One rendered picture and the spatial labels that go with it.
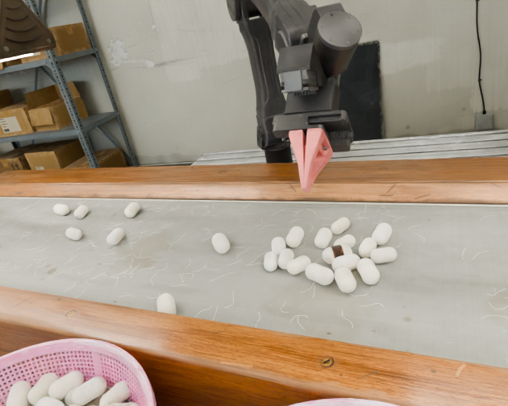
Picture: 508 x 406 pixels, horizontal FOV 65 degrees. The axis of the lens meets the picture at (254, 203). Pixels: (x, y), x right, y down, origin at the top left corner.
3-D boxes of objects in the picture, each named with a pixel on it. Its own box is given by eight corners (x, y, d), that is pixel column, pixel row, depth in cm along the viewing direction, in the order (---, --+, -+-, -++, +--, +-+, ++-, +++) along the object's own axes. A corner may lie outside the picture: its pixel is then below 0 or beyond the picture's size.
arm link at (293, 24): (341, 22, 58) (267, -61, 75) (283, 35, 56) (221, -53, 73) (330, 90, 68) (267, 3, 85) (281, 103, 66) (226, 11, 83)
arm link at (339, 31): (382, 38, 50) (345, -32, 53) (319, 53, 48) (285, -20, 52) (353, 92, 61) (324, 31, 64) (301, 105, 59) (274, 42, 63)
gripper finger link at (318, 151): (315, 179, 49) (324, 114, 52) (262, 180, 52) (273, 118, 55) (328, 200, 55) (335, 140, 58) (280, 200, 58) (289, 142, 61)
